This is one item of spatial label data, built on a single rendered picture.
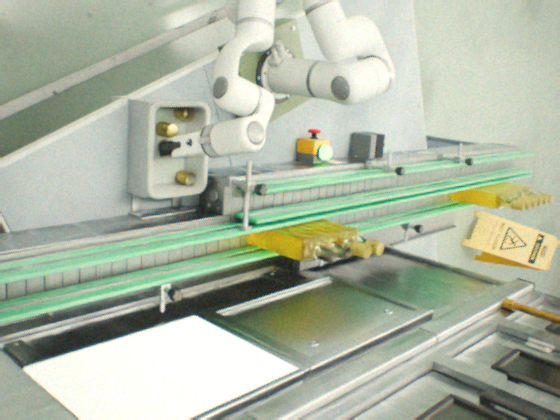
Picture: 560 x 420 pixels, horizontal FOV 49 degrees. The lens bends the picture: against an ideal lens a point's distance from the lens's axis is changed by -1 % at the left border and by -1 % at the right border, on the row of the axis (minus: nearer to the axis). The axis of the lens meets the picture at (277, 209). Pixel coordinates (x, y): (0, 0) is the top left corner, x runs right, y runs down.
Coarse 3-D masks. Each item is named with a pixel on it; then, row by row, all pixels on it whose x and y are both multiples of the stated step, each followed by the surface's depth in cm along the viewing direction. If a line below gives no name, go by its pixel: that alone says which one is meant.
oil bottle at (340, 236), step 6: (306, 222) 165; (312, 222) 166; (312, 228) 161; (318, 228) 160; (324, 228) 161; (330, 228) 161; (330, 234) 157; (336, 234) 156; (342, 234) 157; (336, 240) 156; (342, 240) 156
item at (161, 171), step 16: (160, 112) 146; (208, 112) 147; (192, 128) 151; (160, 160) 149; (176, 160) 152; (192, 160) 152; (160, 176) 150; (192, 176) 153; (160, 192) 143; (176, 192) 146; (192, 192) 149
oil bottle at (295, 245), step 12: (252, 240) 160; (264, 240) 157; (276, 240) 154; (288, 240) 151; (300, 240) 148; (312, 240) 149; (276, 252) 154; (288, 252) 151; (300, 252) 149; (312, 252) 148
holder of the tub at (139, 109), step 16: (144, 112) 137; (144, 128) 138; (128, 144) 143; (144, 144) 139; (128, 160) 144; (144, 160) 140; (128, 176) 145; (144, 176) 140; (144, 192) 141; (160, 208) 154; (176, 208) 155
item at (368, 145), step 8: (352, 136) 206; (360, 136) 203; (368, 136) 201; (376, 136) 202; (384, 136) 206; (352, 144) 206; (360, 144) 204; (368, 144) 202; (376, 144) 203; (352, 152) 206; (360, 152) 204; (368, 152) 202; (376, 152) 204
